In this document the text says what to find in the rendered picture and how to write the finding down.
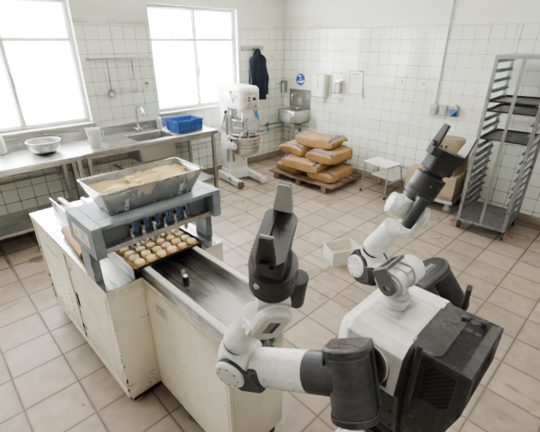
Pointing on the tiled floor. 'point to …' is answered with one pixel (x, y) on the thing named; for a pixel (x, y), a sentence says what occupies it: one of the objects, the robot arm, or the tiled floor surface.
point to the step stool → (384, 171)
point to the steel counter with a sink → (17, 222)
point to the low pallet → (315, 180)
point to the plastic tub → (339, 251)
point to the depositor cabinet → (108, 304)
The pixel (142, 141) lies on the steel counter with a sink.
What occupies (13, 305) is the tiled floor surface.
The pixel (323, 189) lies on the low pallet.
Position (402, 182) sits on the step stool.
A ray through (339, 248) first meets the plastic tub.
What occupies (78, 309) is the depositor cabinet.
